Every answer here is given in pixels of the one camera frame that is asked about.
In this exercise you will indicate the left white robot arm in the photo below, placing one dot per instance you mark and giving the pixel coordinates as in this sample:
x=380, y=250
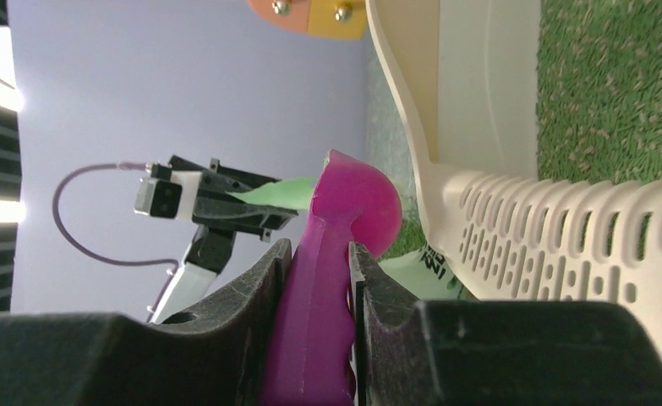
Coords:
x=206, y=196

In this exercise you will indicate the green litter bag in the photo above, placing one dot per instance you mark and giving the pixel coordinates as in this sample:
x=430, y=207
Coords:
x=410, y=260

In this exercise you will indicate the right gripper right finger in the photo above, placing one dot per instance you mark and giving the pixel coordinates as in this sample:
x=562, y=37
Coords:
x=452, y=352

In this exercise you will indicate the magenta plastic scoop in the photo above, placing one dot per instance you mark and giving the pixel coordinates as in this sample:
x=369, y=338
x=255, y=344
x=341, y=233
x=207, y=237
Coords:
x=308, y=358

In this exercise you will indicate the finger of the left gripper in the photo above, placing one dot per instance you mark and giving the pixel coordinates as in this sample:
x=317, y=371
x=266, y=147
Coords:
x=240, y=216
x=239, y=180

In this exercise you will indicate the beige litter box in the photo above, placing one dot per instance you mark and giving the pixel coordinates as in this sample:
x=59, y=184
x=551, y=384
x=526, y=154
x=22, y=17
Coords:
x=463, y=75

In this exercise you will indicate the beige orange drawer cabinet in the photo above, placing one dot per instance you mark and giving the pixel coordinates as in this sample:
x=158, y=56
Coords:
x=330, y=19

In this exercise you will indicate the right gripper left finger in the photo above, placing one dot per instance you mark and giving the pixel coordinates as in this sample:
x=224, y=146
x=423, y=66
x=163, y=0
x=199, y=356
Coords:
x=210, y=353

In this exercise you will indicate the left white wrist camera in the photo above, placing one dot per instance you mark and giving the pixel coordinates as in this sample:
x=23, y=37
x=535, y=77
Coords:
x=167, y=193

